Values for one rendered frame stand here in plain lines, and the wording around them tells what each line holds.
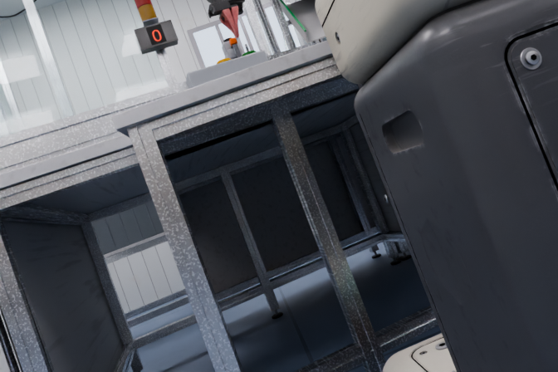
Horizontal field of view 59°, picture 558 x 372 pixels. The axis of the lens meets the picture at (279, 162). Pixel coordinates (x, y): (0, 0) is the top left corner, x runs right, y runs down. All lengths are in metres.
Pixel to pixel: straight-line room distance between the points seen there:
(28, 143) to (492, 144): 1.13
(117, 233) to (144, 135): 2.33
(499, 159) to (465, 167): 0.02
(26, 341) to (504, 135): 1.09
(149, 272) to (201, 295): 3.98
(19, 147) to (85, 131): 0.15
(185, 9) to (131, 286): 2.78
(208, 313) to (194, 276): 0.08
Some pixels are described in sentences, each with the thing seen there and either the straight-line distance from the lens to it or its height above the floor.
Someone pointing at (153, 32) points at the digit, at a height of 1.21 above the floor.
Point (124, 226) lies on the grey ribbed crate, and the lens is 3.29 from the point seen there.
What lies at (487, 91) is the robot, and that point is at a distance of 0.35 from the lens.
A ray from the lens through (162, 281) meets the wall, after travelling 4.96.
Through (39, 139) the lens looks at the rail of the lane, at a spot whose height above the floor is 0.93.
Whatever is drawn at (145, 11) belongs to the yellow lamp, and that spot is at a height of 1.29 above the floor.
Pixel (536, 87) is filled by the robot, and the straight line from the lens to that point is 0.37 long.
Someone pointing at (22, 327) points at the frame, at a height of 0.53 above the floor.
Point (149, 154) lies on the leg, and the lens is 1.00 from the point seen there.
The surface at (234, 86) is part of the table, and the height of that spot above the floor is 0.83.
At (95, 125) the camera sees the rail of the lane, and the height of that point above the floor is 0.92.
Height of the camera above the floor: 0.61
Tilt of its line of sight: 3 degrees up
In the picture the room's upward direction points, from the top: 21 degrees counter-clockwise
